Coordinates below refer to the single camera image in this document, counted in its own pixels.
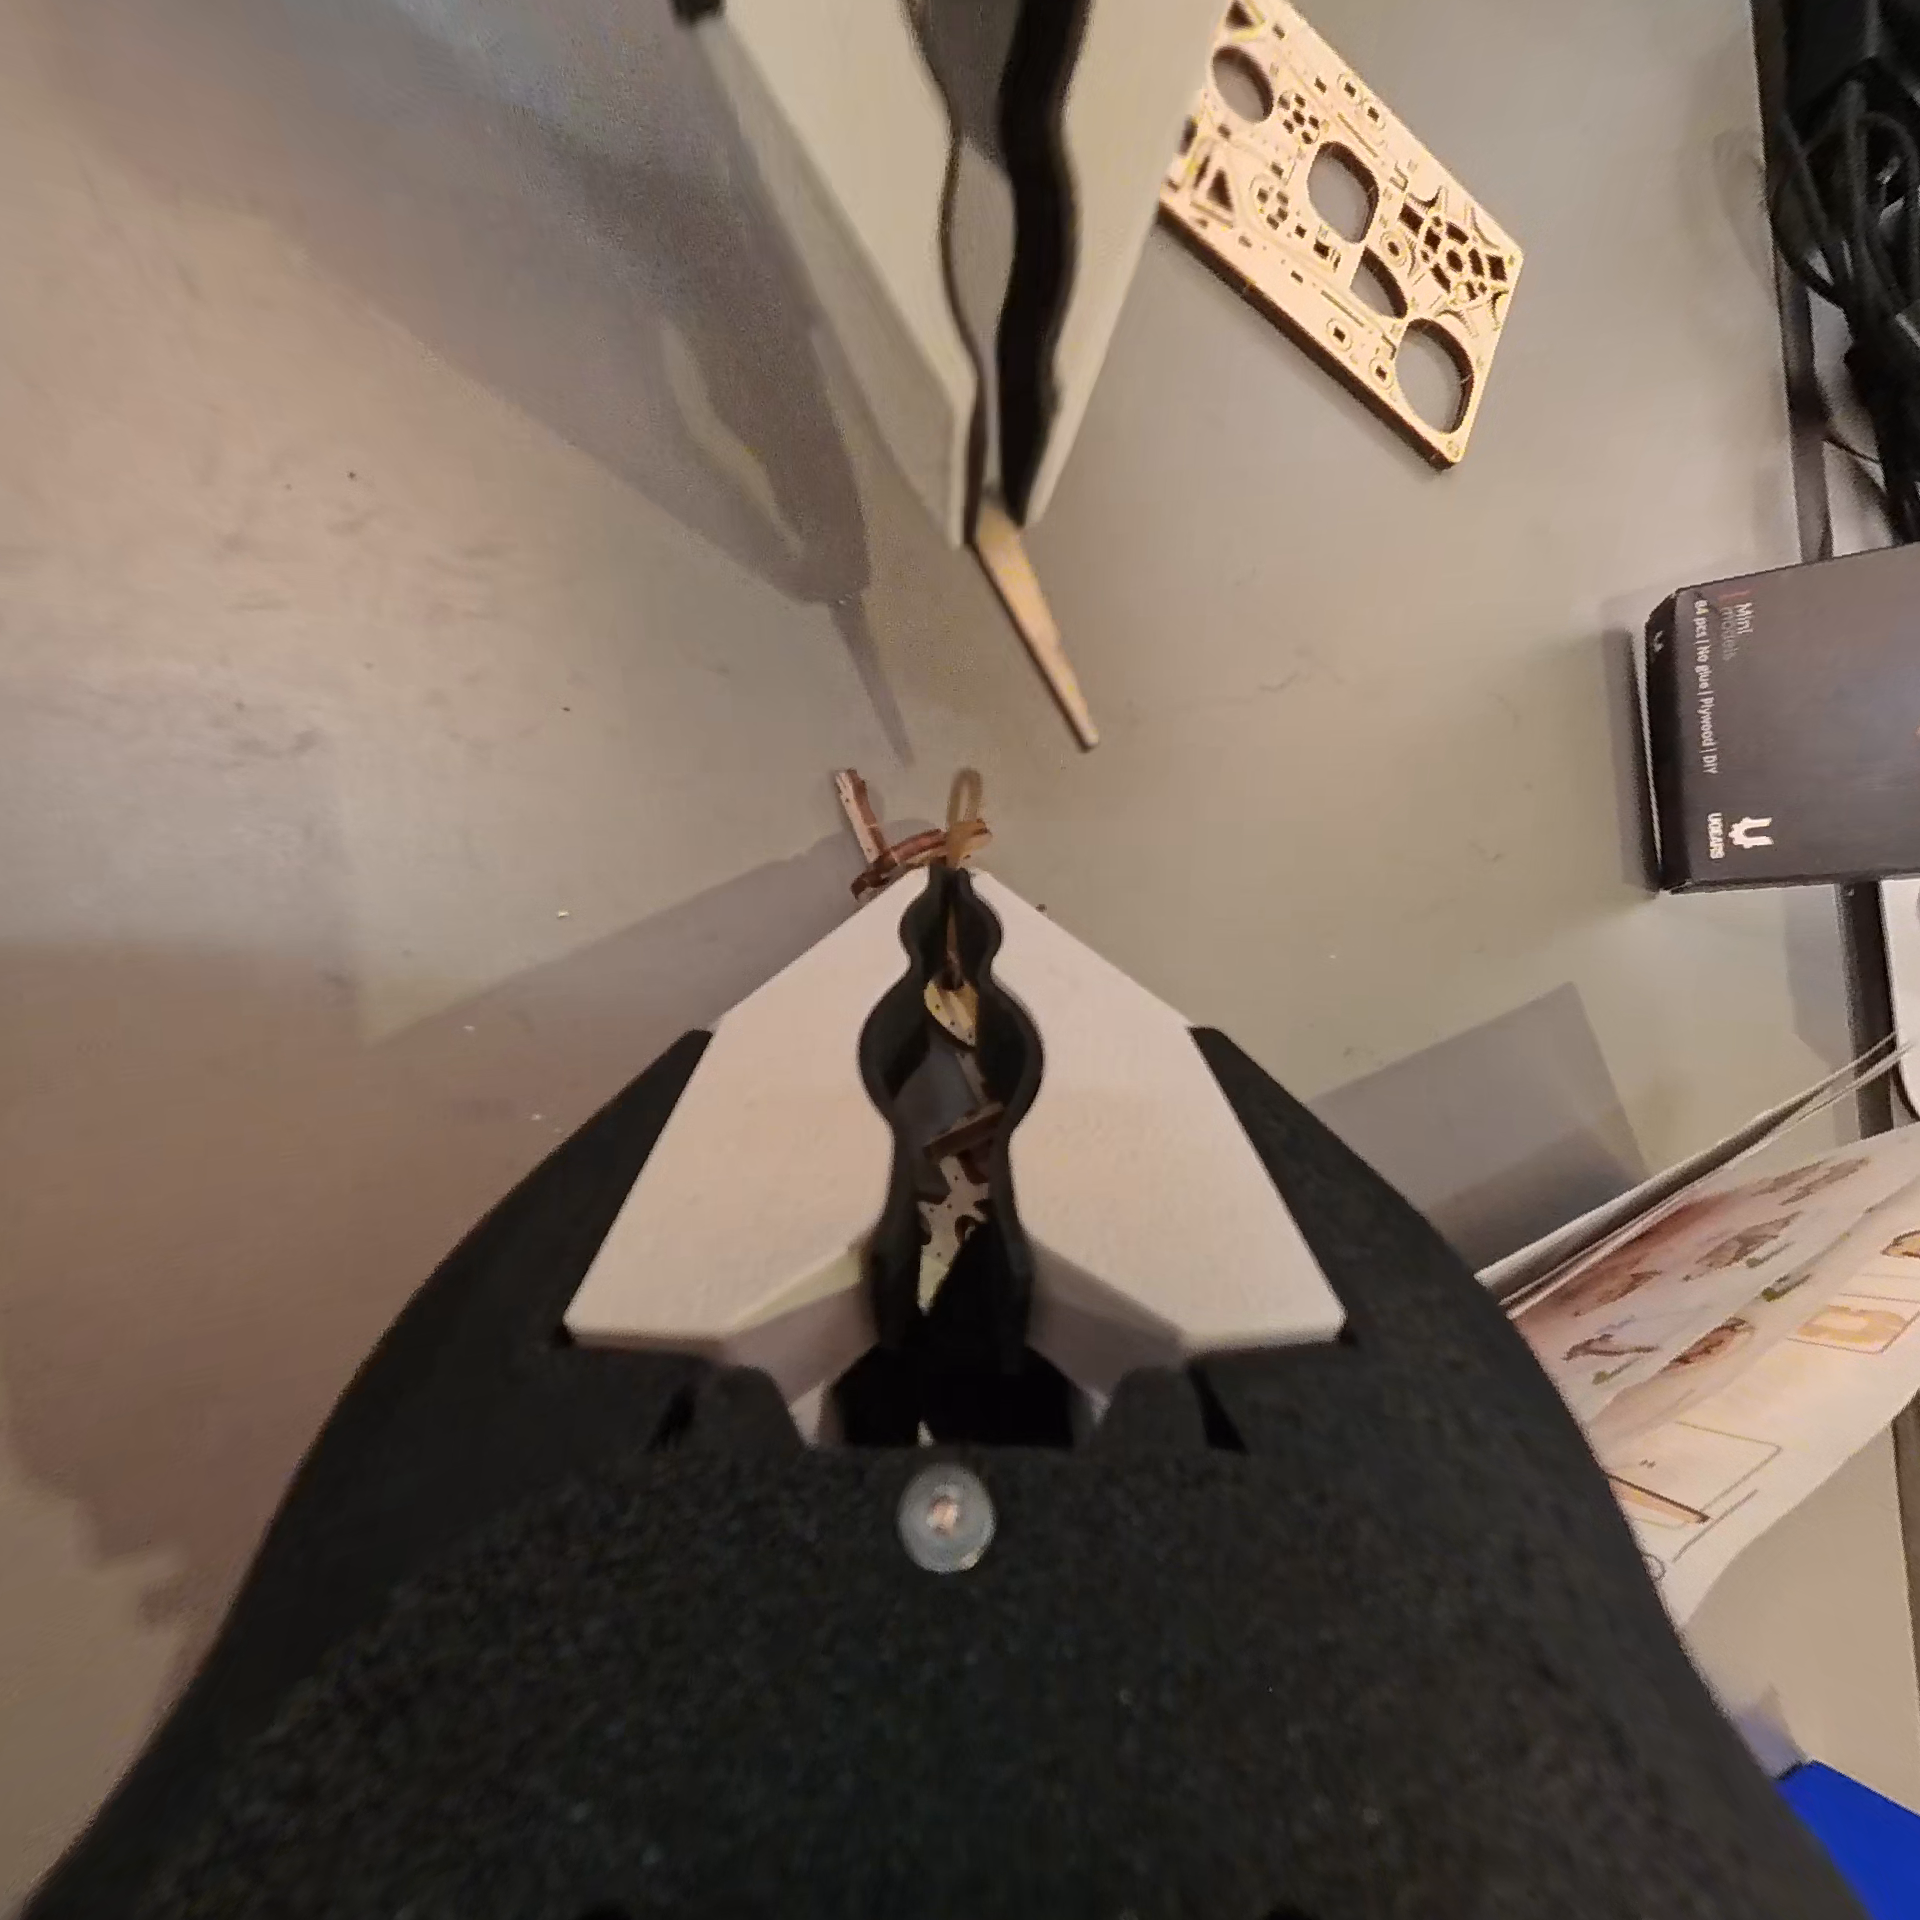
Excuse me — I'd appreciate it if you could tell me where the illustrated instruction booklet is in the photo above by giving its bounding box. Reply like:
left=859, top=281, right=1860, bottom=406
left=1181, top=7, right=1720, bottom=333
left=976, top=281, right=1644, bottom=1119
left=1475, top=1034, right=1920, bottom=1625

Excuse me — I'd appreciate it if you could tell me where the black cardboard box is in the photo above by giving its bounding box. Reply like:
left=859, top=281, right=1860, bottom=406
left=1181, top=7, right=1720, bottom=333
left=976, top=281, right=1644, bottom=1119
left=1639, top=539, right=1920, bottom=897

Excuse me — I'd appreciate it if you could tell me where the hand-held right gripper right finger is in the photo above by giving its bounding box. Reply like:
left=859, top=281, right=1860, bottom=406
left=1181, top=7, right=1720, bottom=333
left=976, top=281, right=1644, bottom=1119
left=937, top=873, right=1347, bottom=1449

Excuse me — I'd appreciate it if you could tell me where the white device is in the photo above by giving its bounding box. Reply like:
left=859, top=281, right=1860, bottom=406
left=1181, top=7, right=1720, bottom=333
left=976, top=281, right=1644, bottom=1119
left=1872, top=873, right=1920, bottom=1119

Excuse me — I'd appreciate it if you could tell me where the blue plastic bin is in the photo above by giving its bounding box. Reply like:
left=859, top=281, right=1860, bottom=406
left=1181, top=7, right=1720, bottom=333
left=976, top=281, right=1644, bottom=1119
left=1770, top=1763, right=1920, bottom=1920

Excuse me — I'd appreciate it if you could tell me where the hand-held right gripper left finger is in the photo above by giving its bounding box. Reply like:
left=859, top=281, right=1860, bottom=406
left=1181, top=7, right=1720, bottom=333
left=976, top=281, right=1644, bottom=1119
left=565, top=867, right=945, bottom=1449

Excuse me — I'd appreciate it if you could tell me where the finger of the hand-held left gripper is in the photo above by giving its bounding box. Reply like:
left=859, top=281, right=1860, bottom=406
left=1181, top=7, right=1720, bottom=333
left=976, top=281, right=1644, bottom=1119
left=716, top=0, right=993, bottom=551
left=920, top=0, right=1236, bottom=531

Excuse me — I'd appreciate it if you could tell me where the tapered wooden stick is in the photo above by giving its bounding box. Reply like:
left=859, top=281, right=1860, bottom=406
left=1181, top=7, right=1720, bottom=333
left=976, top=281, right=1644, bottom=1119
left=965, top=494, right=1101, bottom=753

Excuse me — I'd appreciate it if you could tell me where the small wooden model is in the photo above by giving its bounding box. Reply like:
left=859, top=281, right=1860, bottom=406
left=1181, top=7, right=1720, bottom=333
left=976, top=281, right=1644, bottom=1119
left=828, top=772, right=1043, bottom=1318

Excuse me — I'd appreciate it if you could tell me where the laser-cut wooden parts sheet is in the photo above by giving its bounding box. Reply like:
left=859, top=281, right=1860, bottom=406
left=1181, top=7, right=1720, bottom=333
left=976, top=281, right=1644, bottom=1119
left=1155, top=0, right=1529, bottom=468

